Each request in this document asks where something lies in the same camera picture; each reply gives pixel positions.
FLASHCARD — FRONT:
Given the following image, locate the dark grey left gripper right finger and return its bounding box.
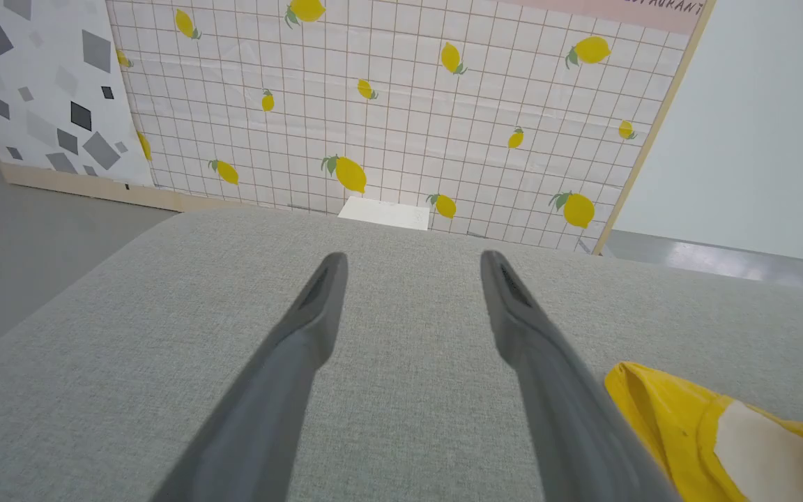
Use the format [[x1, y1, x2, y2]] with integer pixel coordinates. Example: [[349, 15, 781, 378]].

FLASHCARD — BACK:
[[480, 250, 681, 502]]

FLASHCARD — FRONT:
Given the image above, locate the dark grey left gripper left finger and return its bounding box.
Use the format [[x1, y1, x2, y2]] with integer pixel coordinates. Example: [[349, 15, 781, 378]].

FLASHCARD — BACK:
[[151, 252, 349, 502]]

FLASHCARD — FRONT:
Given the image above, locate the yellow cartoon face garment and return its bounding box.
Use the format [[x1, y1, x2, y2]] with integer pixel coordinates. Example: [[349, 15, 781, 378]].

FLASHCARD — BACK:
[[604, 289, 803, 502]]

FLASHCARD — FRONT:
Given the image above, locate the grey fabric sofa cushion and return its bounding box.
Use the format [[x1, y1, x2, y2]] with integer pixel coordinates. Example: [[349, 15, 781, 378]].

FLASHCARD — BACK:
[[0, 206, 803, 502]]

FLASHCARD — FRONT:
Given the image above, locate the white box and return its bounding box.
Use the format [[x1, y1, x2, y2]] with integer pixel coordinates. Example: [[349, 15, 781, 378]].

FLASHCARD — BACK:
[[337, 196, 431, 231]]

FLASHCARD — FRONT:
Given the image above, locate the lemon print tiled panel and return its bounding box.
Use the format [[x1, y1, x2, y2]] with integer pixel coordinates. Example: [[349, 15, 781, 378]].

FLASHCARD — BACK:
[[105, 0, 717, 255]]

